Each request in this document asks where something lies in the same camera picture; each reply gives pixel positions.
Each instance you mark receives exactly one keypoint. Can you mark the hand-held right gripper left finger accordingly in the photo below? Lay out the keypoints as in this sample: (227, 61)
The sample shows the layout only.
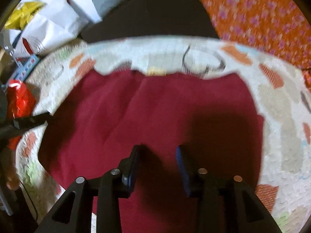
(133, 172)

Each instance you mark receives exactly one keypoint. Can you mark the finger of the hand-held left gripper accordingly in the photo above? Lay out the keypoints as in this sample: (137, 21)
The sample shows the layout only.
(24, 123)

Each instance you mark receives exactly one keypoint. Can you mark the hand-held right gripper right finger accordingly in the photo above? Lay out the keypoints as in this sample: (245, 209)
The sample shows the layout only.
(183, 172)

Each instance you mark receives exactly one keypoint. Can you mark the maroon fleece garment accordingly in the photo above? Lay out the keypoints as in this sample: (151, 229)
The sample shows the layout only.
(158, 114)

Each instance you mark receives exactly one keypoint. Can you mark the red plastic bag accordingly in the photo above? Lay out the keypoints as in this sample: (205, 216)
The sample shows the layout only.
(20, 99)

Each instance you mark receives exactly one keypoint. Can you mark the blue perforated box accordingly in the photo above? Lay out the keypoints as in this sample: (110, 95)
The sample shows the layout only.
(25, 68)

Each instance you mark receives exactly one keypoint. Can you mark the white paper bag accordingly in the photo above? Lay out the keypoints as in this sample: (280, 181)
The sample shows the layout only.
(51, 31)

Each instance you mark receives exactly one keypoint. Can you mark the quilted heart-print blanket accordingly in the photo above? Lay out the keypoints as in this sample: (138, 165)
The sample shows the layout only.
(279, 126)

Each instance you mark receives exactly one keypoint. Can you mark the yellow plastic bag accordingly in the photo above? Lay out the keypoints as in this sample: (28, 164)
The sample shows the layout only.
(21, 15)

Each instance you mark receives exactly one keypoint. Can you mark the dark cloth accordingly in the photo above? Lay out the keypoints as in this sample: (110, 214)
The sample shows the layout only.
(158, 17)

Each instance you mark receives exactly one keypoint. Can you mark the orange floral cloth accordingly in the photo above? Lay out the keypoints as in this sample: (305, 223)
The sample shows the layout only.
(255, 17)

